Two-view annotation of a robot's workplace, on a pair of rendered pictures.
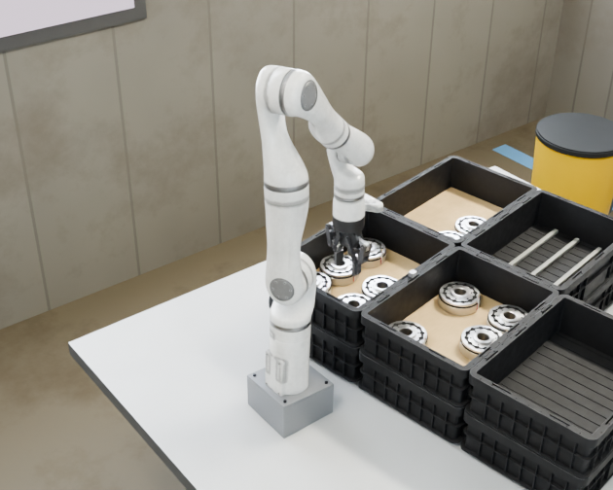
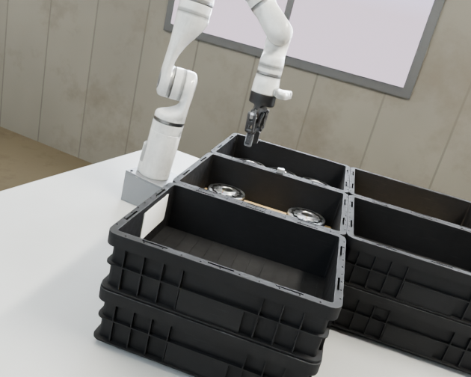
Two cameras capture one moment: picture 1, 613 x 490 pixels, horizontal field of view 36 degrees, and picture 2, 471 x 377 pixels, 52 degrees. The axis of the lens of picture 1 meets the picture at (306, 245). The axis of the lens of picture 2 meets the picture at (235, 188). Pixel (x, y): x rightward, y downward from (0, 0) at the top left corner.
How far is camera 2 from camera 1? 1.90 m
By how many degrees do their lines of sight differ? 52
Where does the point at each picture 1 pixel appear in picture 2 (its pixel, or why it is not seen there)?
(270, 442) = (114, 195)
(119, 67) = (377, 120)
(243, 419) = not seen: hidden behind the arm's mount
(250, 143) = not seen: hidden behind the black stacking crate
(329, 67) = not seen: outside the picture
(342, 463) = (108, 219)
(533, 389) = (218, 258)
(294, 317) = (161, 110)
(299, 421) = (134, 195)
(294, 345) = (152, 132)
